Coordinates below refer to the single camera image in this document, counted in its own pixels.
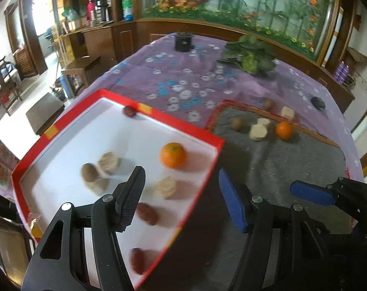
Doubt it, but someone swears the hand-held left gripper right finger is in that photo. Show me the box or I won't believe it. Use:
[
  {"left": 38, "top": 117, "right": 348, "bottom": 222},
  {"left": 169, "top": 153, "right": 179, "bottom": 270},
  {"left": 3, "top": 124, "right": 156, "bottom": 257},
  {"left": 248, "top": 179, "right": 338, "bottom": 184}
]
[{"left": 219, "top": 168, "right": 339, "bottom": 291}]

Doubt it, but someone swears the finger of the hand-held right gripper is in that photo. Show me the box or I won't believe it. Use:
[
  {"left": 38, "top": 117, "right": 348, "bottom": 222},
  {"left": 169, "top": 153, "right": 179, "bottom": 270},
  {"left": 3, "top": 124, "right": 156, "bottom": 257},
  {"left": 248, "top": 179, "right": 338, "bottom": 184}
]
[{"left": 290, "top": 180, "right": 338, "bottom": 207}]

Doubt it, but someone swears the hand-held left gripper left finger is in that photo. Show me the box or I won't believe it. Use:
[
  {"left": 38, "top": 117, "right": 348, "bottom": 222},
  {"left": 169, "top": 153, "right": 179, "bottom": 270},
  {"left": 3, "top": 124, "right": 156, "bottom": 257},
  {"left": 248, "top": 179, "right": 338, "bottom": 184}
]
[{"left": 21, "top": 166, "right": 147, "bottom": 291}]

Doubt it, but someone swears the orange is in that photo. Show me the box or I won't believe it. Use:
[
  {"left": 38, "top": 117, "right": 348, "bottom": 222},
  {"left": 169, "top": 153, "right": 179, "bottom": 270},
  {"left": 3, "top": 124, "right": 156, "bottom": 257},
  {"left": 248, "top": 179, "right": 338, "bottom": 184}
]
[
  {"left": 275, "top": 121, "right": 294, "bottom": 141},
  {"left": 160, "top": 142, "right": 187, "bottom": 169}
]

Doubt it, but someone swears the red box with white inside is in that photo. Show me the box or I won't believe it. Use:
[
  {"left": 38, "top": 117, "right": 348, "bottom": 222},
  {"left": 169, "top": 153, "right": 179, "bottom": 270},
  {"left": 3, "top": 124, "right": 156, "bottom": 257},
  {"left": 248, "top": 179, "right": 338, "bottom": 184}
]
[{"left": 11, "top": 89, "right": 226, "bottom": 290}]

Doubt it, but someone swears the grey felt mat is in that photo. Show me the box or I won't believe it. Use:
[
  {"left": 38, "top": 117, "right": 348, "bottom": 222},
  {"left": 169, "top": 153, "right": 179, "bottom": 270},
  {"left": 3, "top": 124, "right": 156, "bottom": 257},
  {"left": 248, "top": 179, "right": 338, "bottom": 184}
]
[{"left": 171, "top": 99, "right": 358, "bottom": 249}]

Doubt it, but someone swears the black power adapter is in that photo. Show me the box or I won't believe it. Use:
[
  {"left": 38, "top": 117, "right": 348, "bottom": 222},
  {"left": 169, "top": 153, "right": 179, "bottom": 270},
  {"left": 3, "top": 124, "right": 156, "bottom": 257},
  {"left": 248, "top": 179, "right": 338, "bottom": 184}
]
[{"left": 310, "top": 96, "right": 326, "bottom": 110}]

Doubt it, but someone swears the low wooden stool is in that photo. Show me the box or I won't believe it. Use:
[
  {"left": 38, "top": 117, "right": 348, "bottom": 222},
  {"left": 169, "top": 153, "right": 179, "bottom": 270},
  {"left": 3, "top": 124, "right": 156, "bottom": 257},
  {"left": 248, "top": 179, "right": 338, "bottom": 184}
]
[{"left": 25, "top": 93, "right": 65, "bottom": 136}]

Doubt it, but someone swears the blue bucket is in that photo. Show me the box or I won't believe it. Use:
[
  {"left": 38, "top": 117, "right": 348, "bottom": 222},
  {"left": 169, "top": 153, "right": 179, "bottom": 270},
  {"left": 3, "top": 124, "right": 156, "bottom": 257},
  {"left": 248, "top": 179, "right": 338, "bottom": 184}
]
[{"left": 58, "top": 77, "right": 72, "bottom": 99}]

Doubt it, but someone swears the purple floral tablecloth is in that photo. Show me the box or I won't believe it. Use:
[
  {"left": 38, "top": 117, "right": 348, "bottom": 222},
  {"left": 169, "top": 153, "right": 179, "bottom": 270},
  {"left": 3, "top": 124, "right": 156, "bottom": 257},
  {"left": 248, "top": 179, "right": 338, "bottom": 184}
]
[{"left": 67, "top": 33, "right": 366, "bottom": 188}]

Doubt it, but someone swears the pink printed sheet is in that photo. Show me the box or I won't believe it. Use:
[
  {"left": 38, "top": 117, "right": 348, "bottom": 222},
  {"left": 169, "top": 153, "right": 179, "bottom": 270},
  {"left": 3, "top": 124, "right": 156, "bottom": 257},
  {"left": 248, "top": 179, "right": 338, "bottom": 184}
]
[{"left": 0, "top": 127, "right": 21, "bottom": 201}]

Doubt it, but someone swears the wooden side cabinet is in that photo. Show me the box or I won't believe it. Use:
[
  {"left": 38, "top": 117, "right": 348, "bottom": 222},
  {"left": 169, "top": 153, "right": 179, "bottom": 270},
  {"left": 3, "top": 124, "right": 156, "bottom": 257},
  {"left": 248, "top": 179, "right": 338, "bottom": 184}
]
[{"left": 61, "top": 56, "right": 102, "bottom": 98}]

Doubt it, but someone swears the green bok choy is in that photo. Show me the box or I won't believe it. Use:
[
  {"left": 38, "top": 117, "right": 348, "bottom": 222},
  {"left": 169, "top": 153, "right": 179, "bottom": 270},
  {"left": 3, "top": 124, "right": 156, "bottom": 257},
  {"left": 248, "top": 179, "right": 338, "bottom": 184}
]
[{"left": 218, "top": 34, "right": 278, "bottom": 75}]

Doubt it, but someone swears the brown box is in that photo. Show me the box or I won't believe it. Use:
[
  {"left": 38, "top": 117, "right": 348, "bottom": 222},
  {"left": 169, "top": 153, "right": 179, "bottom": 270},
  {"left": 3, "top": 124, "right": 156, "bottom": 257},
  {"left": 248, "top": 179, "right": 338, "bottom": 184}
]
[{"left": 347, "top": 47, "right": 367, "bottom": 64}]

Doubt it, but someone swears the black cylinder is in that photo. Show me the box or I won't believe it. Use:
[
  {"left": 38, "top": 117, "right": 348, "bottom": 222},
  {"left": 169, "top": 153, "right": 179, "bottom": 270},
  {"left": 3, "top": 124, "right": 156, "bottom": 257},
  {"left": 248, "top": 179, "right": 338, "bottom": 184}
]
[{"left": 175, "top": 32, "right": 194, "bottom": 52}]

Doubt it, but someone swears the wooden chair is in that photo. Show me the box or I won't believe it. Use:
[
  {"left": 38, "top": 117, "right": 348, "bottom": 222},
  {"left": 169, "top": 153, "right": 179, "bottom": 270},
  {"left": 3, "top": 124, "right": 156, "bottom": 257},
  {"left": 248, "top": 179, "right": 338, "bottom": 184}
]
[{"left": 0, "top": 56, "right": 22, "bottom": 122}]

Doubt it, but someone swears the green water bottle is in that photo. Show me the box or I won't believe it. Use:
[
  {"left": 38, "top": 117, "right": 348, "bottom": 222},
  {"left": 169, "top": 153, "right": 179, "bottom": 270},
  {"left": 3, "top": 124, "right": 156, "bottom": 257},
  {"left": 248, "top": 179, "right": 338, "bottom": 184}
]
[{"left": 122, "top": 0, "right": 134, "bottom": 22}]

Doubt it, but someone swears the dark thermos flask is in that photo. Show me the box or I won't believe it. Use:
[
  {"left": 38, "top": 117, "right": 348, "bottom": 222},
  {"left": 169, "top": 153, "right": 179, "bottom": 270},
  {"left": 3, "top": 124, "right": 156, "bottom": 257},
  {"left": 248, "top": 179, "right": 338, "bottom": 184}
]
[{"left": 94, "top": 0, "right": 109, "bottom": 25}]

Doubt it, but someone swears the green bag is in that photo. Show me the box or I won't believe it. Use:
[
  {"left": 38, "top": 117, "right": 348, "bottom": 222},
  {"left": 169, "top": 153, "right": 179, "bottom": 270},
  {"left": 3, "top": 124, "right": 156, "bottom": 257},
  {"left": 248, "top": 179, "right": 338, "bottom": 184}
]
[{"left": 61, "top": 6, "right": 78, "bottom": 20}]

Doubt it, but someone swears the flower mural panel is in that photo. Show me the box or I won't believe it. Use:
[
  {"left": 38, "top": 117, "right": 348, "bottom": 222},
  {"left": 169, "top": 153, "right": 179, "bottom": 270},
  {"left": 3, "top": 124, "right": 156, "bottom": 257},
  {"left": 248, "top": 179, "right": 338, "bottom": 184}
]
[{"left": 141, "top": 0, "right": 339, "bottom": 62}]

